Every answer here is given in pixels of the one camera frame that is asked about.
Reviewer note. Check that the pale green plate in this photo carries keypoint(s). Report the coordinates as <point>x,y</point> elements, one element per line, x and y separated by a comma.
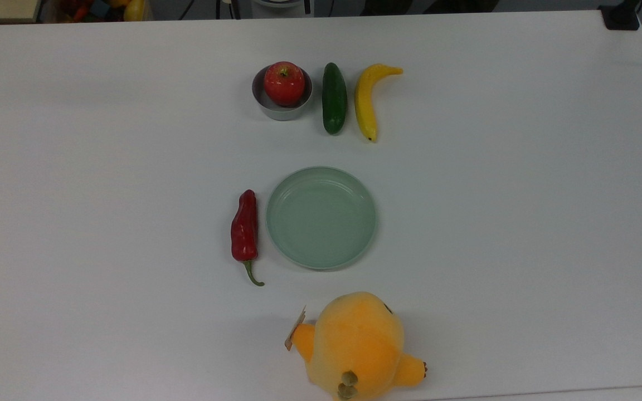
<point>321,218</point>

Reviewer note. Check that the grey round bowl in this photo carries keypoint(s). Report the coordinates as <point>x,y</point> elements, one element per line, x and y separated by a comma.
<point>282,114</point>

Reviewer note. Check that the red chili pepper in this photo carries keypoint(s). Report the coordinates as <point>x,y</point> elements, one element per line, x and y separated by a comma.
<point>244,228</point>

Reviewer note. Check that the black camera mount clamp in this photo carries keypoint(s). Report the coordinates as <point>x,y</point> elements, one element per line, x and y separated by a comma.
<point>621,18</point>

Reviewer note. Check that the orange plush toy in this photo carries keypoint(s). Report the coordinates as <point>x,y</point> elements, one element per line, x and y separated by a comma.
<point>357,340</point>

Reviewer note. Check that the dark green cucumber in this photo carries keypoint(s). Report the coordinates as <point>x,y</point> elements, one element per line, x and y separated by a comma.
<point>334,100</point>

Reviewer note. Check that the wooden board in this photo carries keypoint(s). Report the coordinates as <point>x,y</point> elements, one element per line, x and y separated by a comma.
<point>0,10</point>

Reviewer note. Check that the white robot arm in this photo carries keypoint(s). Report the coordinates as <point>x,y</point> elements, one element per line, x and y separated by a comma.
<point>282,6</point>

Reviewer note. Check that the red apple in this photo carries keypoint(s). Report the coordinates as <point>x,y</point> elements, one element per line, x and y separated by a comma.
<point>284,86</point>

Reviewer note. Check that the brown paper tag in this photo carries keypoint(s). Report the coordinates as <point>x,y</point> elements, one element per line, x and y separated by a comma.
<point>294,329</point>

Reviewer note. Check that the box of colourful toys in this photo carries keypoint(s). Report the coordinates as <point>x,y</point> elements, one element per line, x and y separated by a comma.
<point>95,10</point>

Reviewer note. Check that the yellow banana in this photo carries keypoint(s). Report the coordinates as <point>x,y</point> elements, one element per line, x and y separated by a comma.
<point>364,106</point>

